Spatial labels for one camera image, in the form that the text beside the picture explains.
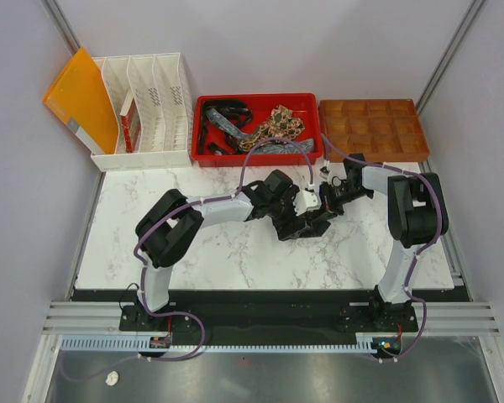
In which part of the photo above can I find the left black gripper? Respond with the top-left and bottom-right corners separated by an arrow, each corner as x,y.
267,186 -> 308,241

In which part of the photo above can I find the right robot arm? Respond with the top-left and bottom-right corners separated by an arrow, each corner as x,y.
319,154 -> 449,331

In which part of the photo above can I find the grey cable duct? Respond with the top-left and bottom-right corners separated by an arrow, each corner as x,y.
60,334 -> 400,353

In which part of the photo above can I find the brown blue patterned tie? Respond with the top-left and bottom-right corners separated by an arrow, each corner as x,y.
298,211 -> 332,238

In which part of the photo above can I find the aluminium frame rail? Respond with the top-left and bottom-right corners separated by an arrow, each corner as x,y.
44,302 -> 500,337

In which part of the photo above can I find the white crumpled paper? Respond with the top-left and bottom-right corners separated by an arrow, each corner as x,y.
105,371 -> 119,387

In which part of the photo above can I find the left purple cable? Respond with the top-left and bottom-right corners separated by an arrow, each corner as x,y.
59,139 -> 316,383

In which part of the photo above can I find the light blue paisley tie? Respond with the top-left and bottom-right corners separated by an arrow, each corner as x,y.
205,107 -> 317,156

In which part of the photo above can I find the red plastic tray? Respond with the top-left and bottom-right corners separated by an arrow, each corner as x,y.
191,92 -> 324,168

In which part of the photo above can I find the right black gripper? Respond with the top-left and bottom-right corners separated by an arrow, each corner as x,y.
309,182 -> 372,225

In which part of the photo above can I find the red book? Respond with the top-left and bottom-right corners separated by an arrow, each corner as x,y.
119,89 -> 141,153

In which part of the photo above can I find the black dark tie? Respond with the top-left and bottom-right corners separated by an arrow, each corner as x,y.
198,98 -> 253,155

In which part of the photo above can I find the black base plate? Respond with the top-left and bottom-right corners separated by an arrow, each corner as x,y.
119,290 -> 418,342

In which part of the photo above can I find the floral beige green tie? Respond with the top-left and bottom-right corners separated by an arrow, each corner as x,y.
238,105 -> 305,152

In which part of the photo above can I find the orange folder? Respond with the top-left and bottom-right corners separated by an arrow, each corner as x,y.
43,47 -> 119,155

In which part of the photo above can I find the white file organizer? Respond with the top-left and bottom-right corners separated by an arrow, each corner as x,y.
92,53 -> 194,172

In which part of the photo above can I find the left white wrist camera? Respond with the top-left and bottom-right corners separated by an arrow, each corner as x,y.
293,189 -> 322,216

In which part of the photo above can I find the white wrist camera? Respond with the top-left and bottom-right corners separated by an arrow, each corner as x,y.
319,164 -> 333,183
293,189 -> 322,216

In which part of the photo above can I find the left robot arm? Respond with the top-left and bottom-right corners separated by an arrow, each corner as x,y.
134,170 -> 320,330

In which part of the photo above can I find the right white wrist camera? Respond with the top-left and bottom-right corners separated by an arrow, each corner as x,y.
319,164 -> 333,183

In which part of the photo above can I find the orange compartment tray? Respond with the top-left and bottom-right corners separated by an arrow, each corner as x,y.
318,99 -> 430,163

